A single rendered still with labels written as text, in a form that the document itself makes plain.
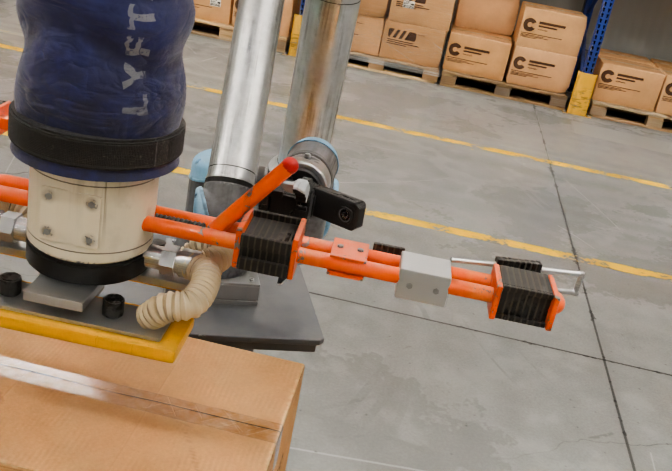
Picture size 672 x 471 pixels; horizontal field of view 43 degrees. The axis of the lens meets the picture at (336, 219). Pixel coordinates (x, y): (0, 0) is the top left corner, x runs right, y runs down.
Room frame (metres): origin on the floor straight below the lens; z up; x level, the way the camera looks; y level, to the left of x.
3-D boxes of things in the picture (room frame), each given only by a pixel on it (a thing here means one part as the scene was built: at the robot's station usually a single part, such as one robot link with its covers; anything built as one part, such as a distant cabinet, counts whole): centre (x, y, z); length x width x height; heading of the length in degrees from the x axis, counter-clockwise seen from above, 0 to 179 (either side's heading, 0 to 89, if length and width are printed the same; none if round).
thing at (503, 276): (1.04, -0.27, 1.24); 0.08 x 0.07 x 0.05; 88
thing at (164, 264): (1.07, 0.33, 1.18); 0.34 x 0.25 x 0.06; 88
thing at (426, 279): (1.05, -0.13, 1.23); 0.07 x 0.07 x 0.04; 88
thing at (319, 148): (1.39, 0.06, 1.24); 0.12 x 0.09 x 0.10; 177
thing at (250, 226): (1.06, 0.08, 1.24); 0.10 x 0.08 x 0.06; 178
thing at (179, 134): (1.07, 0.33, 1.36); 0.23 x 0.23 x 0.04
